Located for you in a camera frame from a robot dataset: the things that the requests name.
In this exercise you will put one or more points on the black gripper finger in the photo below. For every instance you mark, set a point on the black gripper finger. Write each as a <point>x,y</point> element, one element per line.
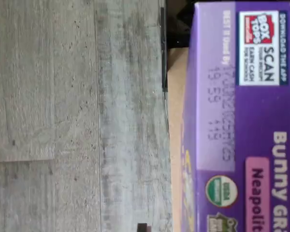
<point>144,227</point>

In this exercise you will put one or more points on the purple box pink patch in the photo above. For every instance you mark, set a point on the purple box pink patch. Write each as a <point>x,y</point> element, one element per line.
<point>244,120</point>

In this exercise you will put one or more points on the wooden shelf board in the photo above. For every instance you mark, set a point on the wooden shelf board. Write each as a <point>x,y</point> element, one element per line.
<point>176,120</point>

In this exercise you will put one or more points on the black metal shelf rack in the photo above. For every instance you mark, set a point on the black metal shelf rack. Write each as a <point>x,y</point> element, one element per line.
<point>176,24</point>

